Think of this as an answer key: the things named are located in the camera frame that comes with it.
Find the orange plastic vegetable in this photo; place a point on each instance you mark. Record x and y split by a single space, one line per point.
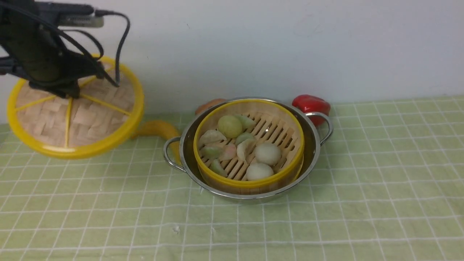
208 105

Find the white round bun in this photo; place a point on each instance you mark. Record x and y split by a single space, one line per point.
257 171
267 153

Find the yellow bamboo steamer basket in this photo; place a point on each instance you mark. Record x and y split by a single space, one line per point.
263 122

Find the green round bun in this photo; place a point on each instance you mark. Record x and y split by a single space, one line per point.
230 126

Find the green checkered tablecloth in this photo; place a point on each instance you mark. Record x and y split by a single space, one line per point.
388 186

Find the pink dumpling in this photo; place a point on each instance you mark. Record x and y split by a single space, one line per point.
229 152

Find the yellow woven steamer lid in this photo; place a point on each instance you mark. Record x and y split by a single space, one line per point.
102 117

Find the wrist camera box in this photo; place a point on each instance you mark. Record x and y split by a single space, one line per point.
70 15

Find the pale green dumpling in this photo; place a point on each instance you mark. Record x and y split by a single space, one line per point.
212 136

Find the red plastic bell pepper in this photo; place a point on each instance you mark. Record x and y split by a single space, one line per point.
308 103

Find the stainless steel pot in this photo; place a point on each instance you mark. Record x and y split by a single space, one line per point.
317 128

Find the yellow plastic banana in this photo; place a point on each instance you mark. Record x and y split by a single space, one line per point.
157 128

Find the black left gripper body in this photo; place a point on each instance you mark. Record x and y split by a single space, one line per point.
51 58

